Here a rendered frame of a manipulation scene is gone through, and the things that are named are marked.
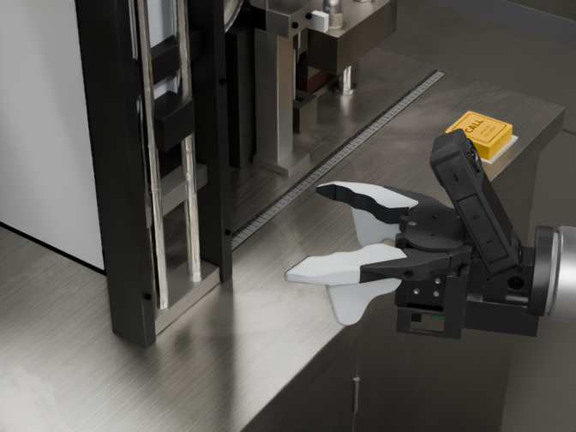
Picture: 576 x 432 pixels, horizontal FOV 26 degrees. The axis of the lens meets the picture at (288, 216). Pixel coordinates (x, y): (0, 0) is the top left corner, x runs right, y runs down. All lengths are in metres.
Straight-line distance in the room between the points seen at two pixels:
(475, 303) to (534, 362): 1.76
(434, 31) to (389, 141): 2.28
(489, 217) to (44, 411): 0.58
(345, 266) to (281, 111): 0.72
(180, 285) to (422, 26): 2.67
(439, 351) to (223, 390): 0.54
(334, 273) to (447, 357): 0.93
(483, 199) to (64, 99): 0.59
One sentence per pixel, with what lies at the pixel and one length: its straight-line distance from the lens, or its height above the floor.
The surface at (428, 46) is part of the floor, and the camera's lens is 3.91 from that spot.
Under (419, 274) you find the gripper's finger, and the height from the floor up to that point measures 1.24.
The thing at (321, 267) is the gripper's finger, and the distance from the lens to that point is 0.94.
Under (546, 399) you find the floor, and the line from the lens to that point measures 2.68.
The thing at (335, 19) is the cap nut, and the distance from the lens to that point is 1.74.
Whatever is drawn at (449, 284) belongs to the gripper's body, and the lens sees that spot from 0.98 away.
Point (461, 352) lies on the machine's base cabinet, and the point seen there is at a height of 0.56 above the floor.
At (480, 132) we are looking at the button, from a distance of 1.73.
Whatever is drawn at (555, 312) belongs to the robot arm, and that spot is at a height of 1.21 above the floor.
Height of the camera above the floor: 1.83
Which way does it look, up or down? 36 degrees down
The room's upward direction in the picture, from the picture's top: straight up
